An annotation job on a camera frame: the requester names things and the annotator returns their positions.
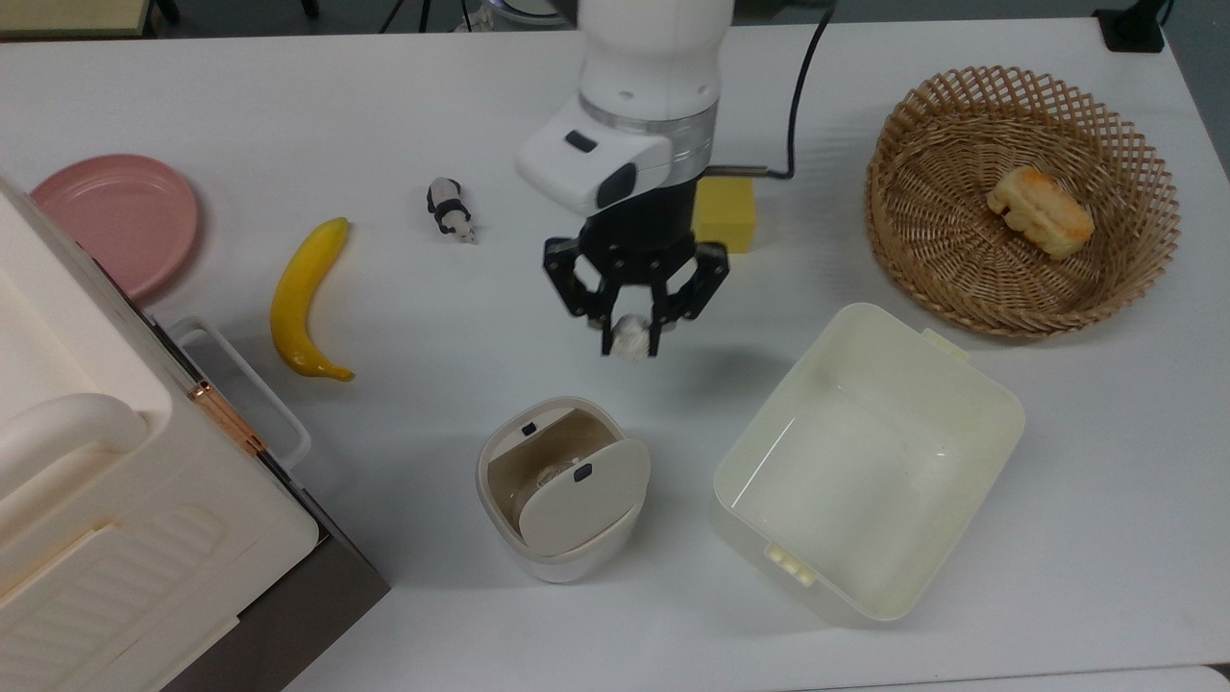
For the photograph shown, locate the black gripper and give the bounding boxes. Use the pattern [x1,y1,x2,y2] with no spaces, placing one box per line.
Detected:
[543,177,731,359]

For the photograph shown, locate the white paper ball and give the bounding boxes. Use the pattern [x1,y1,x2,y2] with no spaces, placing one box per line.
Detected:
[612,314,654,363]

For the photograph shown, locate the crumpled paper inside trash can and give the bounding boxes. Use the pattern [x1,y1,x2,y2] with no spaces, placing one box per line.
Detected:
[524,459,578,501]

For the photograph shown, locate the white swing-lid trash can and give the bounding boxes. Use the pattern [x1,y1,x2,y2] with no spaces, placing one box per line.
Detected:
[476,396,652,584]

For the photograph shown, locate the yellow foam cube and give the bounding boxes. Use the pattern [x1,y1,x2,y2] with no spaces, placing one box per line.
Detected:
[692,176,759,255]

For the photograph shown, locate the black and white panda toy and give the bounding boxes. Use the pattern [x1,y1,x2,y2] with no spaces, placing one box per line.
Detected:
[427,178,478,244]

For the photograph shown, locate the cream plastic bin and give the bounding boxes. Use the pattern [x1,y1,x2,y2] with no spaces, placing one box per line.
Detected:
[710,303,1027,627]

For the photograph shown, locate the woven wicker basket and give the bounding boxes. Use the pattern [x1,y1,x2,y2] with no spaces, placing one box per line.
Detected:
[864,65,1182,338]

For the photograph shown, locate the yellow banana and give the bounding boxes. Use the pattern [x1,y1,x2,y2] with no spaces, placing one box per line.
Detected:
[270,217,356,382]

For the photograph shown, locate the black tripod legs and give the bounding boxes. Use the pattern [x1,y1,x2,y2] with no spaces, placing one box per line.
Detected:
[380,0,477,35]

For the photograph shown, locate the golden toy bread piece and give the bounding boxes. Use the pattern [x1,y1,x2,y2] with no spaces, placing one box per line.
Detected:
[986,166,1096,261]

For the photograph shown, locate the pink plate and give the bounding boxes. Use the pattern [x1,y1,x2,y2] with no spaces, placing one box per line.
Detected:
[30,154,201,301]

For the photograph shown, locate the black table clamp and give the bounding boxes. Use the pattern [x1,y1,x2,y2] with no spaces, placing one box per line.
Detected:
[1095,0,1176,54]

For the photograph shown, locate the white cabinet appliance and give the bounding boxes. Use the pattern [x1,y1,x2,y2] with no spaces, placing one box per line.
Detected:
[0,173,391,692]

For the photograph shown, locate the wooden side table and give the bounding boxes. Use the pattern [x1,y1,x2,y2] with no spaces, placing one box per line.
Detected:
[0,0,155,40]

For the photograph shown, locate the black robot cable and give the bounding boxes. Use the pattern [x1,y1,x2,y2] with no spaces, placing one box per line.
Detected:
[706,0,837,182]

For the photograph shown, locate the clear plastic handle frame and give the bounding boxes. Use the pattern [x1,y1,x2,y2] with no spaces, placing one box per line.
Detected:
[165,316,314,474]

